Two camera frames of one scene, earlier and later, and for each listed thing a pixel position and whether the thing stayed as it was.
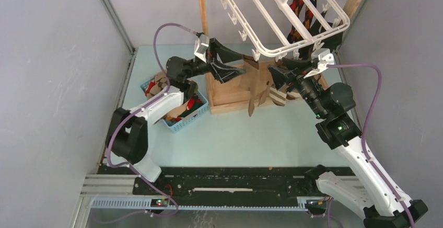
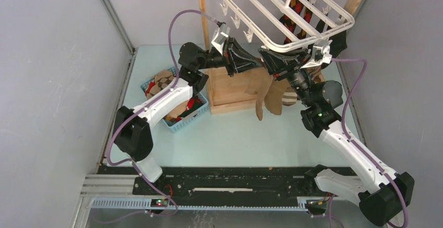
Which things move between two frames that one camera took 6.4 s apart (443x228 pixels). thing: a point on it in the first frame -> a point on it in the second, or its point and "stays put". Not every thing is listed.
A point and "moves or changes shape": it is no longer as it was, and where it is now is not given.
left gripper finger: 224,54 -> 241,55
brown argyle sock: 160,82 stays put
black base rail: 191,182 stays put
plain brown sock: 258,77 moves or changes shape
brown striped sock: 280,98 moves or changes shape
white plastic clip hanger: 280,16 moves or changes shape
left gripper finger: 224,73 -> 246,66
